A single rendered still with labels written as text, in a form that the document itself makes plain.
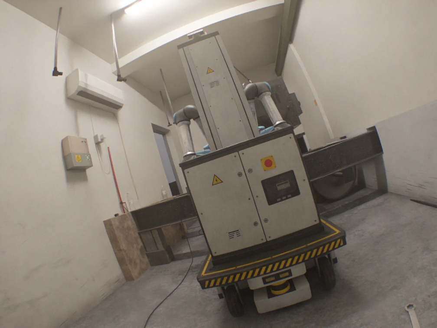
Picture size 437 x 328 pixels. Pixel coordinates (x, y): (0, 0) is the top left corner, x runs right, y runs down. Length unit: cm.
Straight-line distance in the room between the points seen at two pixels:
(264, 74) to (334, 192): 342
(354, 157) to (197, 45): 174
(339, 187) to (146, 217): 223
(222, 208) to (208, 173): 17
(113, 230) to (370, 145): 266
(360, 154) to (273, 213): 147
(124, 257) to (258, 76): 452
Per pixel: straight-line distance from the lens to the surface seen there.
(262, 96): 172
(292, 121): 249
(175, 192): 908
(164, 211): 226
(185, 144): 167
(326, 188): 259
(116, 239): 216
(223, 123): 141
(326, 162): 210
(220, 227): 99
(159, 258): 240
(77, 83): 237
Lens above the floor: 72
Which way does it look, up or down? 4 degrees up
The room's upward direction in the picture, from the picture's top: 18 degrees counter-clockwise
